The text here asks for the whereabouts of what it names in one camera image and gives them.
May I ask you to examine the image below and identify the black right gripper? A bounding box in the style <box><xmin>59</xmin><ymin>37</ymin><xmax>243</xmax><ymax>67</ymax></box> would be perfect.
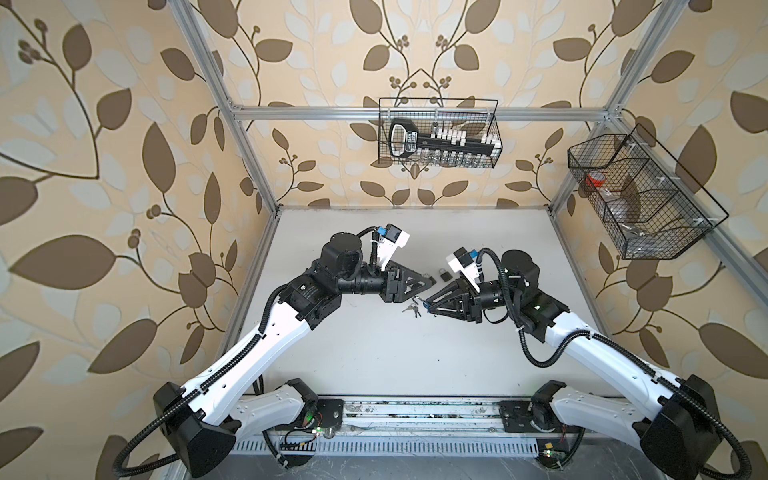
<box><xmin>426</xmin><ymin>278</ymin><xmax>518</xmax><ymax>325</ymax></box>

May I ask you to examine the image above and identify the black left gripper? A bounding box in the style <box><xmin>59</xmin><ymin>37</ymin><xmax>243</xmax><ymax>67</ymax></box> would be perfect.
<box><xmin>333</xmin><ymin>256</ymin><xmax>431</xmax><ymax>304</ymax></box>

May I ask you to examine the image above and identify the medium padlock key bunch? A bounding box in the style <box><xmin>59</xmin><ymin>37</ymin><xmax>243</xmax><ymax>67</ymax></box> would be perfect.
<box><xmin>403</xmin><ymin>305</ymin><xmax>421</xmax><ymax>318</ymax></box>

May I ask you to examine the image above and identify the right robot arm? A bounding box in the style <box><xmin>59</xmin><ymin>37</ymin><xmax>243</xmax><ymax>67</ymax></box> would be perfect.
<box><xmin>424</xmin><ymin>248</ymin><xmax>723</xmax><ymax>479</ymax></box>

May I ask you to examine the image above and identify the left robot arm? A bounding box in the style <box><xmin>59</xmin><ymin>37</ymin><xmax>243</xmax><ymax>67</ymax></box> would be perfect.
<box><xmin>153</xmin><ymin>224</ymin><xmax>434</xmax><ymax>478</ymax></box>

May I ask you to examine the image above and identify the black socket holder tool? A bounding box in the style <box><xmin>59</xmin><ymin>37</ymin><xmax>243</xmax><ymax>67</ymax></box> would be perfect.
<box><xmin>384</xmin><ymin>119</ymin><xmax>502</xmax><ymax>159</ymax></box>

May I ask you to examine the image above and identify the red item in basket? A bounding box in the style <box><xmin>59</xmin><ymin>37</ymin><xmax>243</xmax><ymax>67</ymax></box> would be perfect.
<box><xmin>585</xmin><ymin>170</ymin><xmax>606</xmax><ymax>190</ymax></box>

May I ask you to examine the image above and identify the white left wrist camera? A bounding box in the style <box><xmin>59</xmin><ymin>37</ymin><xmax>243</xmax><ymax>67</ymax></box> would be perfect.
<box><xmin>371</xmin><ymin>224</ymin><xmax>410</xmax><ymax>270</ymax></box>

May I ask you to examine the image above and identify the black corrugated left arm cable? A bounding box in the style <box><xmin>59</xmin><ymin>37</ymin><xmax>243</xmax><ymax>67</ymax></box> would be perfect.
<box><xmin>112</xmin><ymin>226</ymin><xmax>379</xmax><ymax>478</ymax></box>

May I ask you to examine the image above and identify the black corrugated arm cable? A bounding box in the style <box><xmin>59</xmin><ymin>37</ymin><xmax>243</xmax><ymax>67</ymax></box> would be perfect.
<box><xmin>112</xmin><ymin>226</ymin><xmax>379</xmax><ymax>478</ymax></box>
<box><xmin>476</xmin><ymin>247</ymin><xmax>752</xmax><ymax>480</ymax></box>

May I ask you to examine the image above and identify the black wire basket back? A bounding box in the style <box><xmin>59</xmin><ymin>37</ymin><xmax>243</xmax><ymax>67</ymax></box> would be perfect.
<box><xmin>378</xmin><ymin>96</ymin><xmax>503</xmax><ymax>169</ymax></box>

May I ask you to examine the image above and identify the black wire basket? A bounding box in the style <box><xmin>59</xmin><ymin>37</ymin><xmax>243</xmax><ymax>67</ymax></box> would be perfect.
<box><xmin>567</xmin><ymin>124</ymin><xmax>729</xmax><ymax>260</ymax></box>
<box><xmin>378</xmin><ymin>96</ymin><xmax>503</xmax><ymax>169</ymax></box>

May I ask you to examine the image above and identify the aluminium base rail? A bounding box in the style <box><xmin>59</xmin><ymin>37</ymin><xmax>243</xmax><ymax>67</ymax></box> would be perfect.
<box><xmin>227</xmin><ymin>392</ymin><xmax>673</xmax><ymax>460</ymax></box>

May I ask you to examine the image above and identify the black wire basket right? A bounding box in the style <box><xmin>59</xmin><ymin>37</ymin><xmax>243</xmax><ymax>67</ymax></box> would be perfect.
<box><xmin>567</xmin><ymin>124</ymin><xmax>729</xmax><ymax>260</ymax></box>

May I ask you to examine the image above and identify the aluminium frame corner post right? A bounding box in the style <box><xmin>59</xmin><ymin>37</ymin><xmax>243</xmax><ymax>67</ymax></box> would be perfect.
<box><xmin>548</xmin><ymin>0</ymin><xmax>688</xmax><ymax>215</ymax></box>

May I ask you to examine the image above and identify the aluminium frame corner post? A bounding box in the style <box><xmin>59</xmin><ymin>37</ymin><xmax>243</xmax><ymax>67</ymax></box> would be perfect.
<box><xmin>548</xmin><ymin>0</ymin><xmax>688</xmax><ymax>215</ymax></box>
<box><xmin>169</xmin><ymin>0</ymin><xmax>279</xmax><ymax>217</ymax></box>

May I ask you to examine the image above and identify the aluminium frame horizontal bar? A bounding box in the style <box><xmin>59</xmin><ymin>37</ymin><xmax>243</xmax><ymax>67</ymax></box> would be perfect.
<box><xmin>232</xmin><ymin>105</ymin><xmax>610</xmax><ymax>123</ymax></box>

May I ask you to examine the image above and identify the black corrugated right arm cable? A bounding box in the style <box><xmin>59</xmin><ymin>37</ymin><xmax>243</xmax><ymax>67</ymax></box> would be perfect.
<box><xmin>476</xmin><ymin>247</ymin><xmax>752</xmax><ymax>480</ymax></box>

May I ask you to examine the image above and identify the aluminium frame corner post left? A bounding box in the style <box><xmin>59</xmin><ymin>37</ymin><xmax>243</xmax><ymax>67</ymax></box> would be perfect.
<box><xmin>169</xmin><ymin>0</ymin><xmax>279</xmax><ymax>217</ymax></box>

